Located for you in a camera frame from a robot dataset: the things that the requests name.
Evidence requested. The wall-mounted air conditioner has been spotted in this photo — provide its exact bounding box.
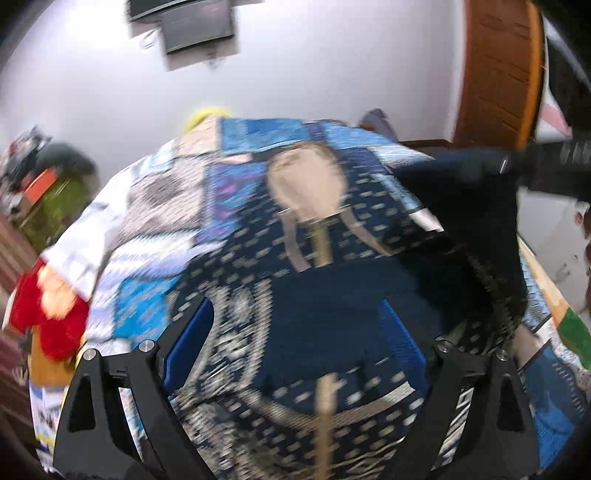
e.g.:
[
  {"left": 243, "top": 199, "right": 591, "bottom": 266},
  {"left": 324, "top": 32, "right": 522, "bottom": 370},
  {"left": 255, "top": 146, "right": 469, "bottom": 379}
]
[{"left": 127, "top": 0, "right": 236, "bottom": 56}]

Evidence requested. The blue patchwork bedsheet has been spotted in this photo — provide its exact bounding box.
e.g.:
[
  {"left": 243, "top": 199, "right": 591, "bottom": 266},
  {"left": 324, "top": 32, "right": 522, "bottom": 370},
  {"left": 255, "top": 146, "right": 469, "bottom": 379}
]
[{"left": 30, "top": 115, "right": 591, "bottom": 476}]

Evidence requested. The orange brown cloth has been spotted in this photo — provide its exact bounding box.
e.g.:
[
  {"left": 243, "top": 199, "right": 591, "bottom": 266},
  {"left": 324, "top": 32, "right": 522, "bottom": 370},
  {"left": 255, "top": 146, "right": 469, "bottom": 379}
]
[{"left": 28, "top": 330, "right": 80, "bottom": 387}]

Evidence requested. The pile of clutter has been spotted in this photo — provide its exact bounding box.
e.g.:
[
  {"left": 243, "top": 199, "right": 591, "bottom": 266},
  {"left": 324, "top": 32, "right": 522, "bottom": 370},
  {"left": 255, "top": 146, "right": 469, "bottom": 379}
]
[{"left": 0, "top": 124, "right": 52, "bottom": 197}]

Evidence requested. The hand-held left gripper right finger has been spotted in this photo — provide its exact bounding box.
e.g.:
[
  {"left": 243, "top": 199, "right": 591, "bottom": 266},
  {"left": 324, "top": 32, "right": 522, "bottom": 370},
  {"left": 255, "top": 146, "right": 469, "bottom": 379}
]
[{"left": 379, "top": 295, "right": 541, "bottom": 480}]

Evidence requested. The navy patterned kurta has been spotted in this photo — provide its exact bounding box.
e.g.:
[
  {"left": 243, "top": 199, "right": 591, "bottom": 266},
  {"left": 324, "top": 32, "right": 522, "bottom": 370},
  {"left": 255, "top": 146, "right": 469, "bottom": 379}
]
[{"left": 168, "top": 141, "right": 529, "bottom": 480}]

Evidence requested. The blue grey cloth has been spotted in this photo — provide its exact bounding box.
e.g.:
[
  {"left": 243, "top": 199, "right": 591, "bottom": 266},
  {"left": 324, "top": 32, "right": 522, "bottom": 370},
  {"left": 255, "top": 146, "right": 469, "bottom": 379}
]
[{"left": 359, "top": 109, "right": 399, "bottom": 140}]

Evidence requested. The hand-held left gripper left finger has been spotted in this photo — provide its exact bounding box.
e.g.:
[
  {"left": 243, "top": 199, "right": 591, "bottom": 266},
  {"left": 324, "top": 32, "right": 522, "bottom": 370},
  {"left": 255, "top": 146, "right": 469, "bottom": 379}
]
[{"left": 53, "top": 295, "right": 218, "bottom": 480}]

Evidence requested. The orange box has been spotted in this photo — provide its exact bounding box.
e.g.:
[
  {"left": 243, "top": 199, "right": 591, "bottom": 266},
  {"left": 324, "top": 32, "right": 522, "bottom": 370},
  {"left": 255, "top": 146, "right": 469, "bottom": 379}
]
[{"left": 24, "top": 167, "right": 60, "bottom": 206}]

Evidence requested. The wooden door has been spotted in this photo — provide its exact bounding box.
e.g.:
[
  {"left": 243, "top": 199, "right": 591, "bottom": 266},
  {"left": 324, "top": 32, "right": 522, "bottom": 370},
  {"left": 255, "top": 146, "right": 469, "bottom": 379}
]
[{"left": 451, "top": 0, "right": 546, "bottom": 149}]

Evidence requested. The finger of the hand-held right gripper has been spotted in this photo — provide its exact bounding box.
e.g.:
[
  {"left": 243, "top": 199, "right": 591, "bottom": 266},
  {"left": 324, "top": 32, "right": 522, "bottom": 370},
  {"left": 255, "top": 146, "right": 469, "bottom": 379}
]
[{"left": 499, "top": 138, "right": 591, "bottom": 201}]

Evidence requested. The red cloth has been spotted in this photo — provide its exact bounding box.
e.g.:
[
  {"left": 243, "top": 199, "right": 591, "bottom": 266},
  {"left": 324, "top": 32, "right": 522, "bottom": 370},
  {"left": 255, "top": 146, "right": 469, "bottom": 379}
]
[{"left": 9, "top": 263, "right": 90, "bottom": 363}]

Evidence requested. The green cluttered box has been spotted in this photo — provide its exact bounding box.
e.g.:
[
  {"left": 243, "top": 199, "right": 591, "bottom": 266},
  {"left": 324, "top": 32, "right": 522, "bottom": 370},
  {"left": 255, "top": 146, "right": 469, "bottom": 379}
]
[{"left": 17, "top": 142, "right": 100, "bottom": 252}]

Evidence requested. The white cloth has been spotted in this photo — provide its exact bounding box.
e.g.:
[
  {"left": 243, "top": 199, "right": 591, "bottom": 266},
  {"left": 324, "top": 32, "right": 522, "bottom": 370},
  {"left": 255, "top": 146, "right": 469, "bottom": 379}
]
[{"left": 44, "top": 185, "right": 137, "bottom": 298}]

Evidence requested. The yellow pillow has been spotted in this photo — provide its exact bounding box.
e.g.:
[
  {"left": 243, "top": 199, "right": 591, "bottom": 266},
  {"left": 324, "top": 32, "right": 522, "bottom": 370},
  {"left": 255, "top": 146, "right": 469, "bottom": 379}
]
[{"left": 184, "top": 106, "right": 232, "bottom": 134}]

